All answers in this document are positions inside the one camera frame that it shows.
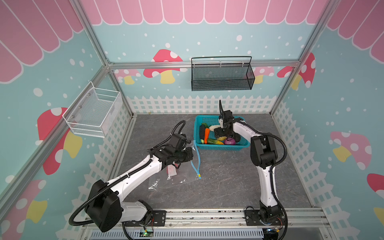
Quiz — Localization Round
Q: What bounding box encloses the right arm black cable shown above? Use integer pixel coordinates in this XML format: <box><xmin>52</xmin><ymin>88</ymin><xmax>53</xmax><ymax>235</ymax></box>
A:
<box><xmin>218</xmin><ymin>99</ymin><xmax>289</xmax><ymax>217</ymax></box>

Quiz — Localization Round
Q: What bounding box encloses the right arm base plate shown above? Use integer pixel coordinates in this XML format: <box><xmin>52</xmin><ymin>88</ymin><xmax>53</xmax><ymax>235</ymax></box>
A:
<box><xmin>244</xmin><ymin>209</ymin><xmax>286</xmax><ymax>227</ymax></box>

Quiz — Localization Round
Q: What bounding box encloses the black mesh wall basket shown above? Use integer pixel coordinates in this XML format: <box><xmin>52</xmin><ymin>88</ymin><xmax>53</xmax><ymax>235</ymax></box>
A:
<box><xmin>191</xmin><ymin>56</ymin><xmax>256</xmax><ymax>92</ymax></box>

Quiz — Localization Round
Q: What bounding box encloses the dark avocado toy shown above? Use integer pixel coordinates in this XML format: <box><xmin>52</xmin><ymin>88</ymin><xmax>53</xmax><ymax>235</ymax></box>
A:
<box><xmin>234</xmin><ymin>133</ymin><xmax>242</xmax><ymax>143</ymax></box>

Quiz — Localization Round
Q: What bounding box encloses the white wire wall basket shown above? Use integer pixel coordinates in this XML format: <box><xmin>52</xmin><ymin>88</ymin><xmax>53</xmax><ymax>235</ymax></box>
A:
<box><xmin>63</xmin><ymin>82</ymin><xmax>123</xmax><ymax>138</ymax></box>

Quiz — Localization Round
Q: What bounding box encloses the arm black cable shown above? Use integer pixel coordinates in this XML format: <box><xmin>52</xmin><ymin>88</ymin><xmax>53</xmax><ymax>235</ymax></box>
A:
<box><xmin>218</xmin><ymin>99</ymin><xmax>289</xmax><ymax>217</ymax></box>
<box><xmin>68</xmin><ymin>120</ymin><xmax>187</xmax><ymax>227</ymax></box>

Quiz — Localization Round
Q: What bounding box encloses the aluminium front rail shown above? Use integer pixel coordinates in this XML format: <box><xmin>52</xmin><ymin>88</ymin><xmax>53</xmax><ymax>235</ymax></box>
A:
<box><xmin>82</xmin><ymin>206</ymin><xmax>331</xmax><ymax>230</ymax></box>

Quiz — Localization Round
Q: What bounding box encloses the clear zip top bag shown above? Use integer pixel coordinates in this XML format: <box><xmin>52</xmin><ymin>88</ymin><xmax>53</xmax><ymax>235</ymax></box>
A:
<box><xmin>148</xmin><ymin>140</ymin><xmax>202</xmax><ymax>192</ymax></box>

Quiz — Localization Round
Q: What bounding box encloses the white radish toy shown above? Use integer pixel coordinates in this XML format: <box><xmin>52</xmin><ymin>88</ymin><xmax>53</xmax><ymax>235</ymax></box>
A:
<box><xmin>209</xmin><ymin>125</ymin><xmax>221</xmax><ymax>132</ymax></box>

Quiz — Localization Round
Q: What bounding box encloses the teal plastic basket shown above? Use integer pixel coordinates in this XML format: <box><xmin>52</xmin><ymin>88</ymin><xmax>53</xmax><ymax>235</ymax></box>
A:
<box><xmin>194</xmin><ymin>115</ymin><xmax>250</xmax><ymax>151</ymax></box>

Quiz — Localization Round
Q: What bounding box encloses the orange carrot toy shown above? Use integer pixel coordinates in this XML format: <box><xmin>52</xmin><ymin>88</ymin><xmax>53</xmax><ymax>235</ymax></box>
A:
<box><xmin>204</xmin><ymin>128</ymin><xmax>211</xmax><ymax>144</ymax></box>

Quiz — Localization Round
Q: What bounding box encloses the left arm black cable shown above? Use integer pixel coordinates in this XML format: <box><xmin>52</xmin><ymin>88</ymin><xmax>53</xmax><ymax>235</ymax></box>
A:
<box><xmin>68</xmin><ymin>120</ymin><xmax>187</xmax><ymax>227</ymax></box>

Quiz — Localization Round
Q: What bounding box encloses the yellow potato toy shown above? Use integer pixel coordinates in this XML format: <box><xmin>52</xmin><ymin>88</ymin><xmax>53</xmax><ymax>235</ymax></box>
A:
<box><xmin>217</xmin><ymin>137</ymin><xmax>227</xmax><ymax>142</ymax></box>

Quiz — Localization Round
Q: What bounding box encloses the purple onion toy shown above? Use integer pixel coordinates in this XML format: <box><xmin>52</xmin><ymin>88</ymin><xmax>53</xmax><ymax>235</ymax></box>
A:
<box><xmin>224</xmin><ymin>137</ymin><xmax>237</xmax><ymax>146</ymax></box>

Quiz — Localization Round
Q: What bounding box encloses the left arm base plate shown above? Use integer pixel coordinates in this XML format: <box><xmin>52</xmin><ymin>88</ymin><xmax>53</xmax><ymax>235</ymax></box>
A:
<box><xmin>124</xmin><ymin>210</ymin><xmax>167</xmax><ymax>228</ymax></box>

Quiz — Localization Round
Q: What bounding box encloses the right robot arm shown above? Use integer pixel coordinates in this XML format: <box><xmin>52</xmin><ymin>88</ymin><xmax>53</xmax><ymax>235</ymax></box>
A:
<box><xmin>219</xmin><ymin>108</ymin><xmax>288</xmax><ymax>225</ymax></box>

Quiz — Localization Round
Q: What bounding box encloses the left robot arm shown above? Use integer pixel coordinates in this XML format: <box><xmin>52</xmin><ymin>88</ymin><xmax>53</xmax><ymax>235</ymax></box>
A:
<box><xmin>68</xmin><ymin>133</ymin><xmax>193</xmax><ymax>233</ymax></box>

